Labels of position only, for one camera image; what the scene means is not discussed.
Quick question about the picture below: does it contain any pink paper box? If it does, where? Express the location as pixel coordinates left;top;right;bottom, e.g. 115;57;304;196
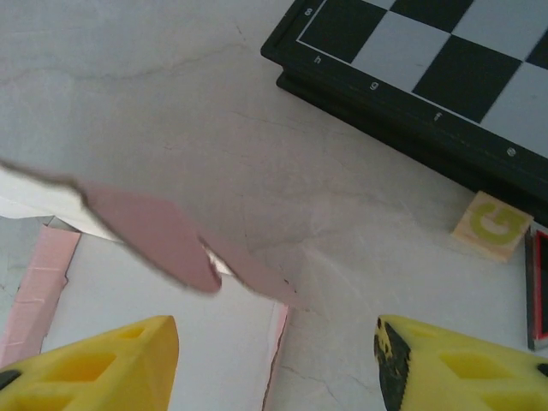
0;158;313;411

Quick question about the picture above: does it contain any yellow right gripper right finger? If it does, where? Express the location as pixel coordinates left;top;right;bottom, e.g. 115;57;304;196
373;314;548;411

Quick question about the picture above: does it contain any black white chessboard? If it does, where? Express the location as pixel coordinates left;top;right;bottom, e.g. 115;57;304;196
259;0;548;228

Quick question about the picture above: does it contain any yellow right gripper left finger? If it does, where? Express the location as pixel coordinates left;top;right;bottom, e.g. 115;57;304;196
0;315;179;411

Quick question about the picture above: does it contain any wooden letter block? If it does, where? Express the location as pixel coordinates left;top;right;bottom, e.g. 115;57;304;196
449;191;534;263

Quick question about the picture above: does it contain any red black block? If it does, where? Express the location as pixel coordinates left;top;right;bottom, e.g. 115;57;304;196
524;224;548;353

